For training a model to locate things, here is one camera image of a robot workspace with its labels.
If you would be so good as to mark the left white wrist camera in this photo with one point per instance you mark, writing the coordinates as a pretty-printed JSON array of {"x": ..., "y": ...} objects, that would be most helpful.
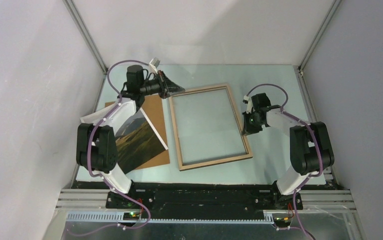
[{"x": 153, "y": 65}]

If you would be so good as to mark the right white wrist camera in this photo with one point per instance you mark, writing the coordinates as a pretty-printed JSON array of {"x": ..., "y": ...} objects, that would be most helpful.
[{"x": 249, "y": 104}]

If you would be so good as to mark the aluminium corner post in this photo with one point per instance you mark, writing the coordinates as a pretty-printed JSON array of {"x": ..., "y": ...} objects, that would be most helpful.
[
  {"x": 319, "y": 33},
  {"x": 85, "y": 33}
]

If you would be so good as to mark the aluminium front rail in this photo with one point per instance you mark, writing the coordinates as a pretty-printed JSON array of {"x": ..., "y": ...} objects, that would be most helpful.
[{"x": 316, "y": 201}]

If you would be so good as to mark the right aluminium corner post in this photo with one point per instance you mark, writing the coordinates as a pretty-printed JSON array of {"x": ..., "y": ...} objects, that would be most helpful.
[{"x": 319, "y": 33}]

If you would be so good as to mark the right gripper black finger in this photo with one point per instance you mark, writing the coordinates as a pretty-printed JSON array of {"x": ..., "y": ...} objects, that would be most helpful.
[
  {"x": 251, "y": 129},
  {"x": 244, "y": 130}
]

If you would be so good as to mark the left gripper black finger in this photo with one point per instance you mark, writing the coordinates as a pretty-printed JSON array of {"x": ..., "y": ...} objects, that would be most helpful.
[
  {"x": 171, "y": 88},
  {"x": 165, "y": 93}
]

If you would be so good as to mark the landscape photo print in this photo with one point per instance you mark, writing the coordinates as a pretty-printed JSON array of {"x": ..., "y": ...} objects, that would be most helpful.
[{"x": 96, "y": 148}]

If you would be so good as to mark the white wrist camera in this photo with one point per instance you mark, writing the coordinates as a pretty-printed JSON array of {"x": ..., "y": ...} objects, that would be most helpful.
[
  {"x": 153, "y": 65},
  {"x": 249, "y": 104}
]

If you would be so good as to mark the left aluminium corner post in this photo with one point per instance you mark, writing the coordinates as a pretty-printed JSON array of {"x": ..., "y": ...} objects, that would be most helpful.
[{"x": 85, "y": 33}]

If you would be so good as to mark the grey slotted cable duct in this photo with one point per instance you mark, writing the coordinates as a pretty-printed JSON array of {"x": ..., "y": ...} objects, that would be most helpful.
[{"x": 127, "y": 217}]

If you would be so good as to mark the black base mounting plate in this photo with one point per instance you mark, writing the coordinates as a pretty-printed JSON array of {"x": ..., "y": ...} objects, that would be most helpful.
[{"x": 204, "y": 204}]

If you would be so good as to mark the wooden picture frame with glass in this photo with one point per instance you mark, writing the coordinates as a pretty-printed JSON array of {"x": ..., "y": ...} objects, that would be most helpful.
[{"x": 207, "y": 127}]

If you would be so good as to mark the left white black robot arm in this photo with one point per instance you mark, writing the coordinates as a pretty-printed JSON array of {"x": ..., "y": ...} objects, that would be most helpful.
[{"x": 129, "y": 101}]

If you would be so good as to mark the brown cardboard backing board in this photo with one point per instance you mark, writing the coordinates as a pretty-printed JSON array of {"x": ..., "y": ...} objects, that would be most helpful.
[{"x": 141, "y": 139}]

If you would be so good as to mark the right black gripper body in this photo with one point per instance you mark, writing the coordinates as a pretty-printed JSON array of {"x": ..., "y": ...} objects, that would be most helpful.
[{"x": 252, "y": 119}]

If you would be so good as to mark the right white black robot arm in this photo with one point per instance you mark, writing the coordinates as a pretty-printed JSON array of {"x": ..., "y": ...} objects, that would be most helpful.
[{"x": 310, "y": 151}]

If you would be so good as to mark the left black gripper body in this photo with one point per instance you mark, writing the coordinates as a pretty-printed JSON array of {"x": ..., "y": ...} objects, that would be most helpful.
[{"x": 151, "y": 87}]

